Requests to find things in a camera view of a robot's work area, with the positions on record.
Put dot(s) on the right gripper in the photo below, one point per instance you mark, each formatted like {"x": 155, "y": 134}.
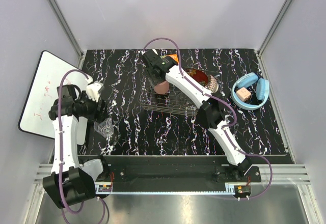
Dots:
{"x": 153, "y": 81}

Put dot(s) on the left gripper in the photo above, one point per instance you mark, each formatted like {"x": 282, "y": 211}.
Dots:
{"x": 96, "y": 114}

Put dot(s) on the clear drinking glass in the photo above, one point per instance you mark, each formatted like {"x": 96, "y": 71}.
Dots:
{"x": 104, "y": 128}

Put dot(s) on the pink plastic cup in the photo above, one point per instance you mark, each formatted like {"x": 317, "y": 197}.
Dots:
{"x": 162, "y": 88}

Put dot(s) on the red floral plate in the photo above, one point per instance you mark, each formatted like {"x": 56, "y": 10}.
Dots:
{"x": 198, "y": 75}

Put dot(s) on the brown patterned bowl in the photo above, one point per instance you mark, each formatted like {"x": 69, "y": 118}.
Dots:
{"x": 212, "y": 84}

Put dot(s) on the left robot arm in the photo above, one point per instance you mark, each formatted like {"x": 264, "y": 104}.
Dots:
{"x": 70, "y": 182}

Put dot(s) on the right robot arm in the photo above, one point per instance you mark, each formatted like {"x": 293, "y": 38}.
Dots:
{"x": 210, "y": 113}

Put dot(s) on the orange green book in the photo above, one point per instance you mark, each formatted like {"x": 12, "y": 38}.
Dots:
{"x": 173, "y": 56}

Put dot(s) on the white whiteboard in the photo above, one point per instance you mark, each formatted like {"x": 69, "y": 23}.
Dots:
{"x": 34, "y": 118}

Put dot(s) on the pink cube toy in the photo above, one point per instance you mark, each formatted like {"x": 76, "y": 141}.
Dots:
{"x": 243, "y": 94}

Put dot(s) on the light blue headphones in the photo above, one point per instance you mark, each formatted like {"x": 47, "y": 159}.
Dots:
{"x": 259, "y": 87}

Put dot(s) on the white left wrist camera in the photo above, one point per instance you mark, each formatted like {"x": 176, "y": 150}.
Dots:
{"x": 93, "y": 90}

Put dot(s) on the wire dish rack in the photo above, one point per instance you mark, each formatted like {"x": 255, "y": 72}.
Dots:
{"x": 150, "y": 100}

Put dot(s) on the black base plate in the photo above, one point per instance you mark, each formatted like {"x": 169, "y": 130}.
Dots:
{"x": 170, "y": 174}

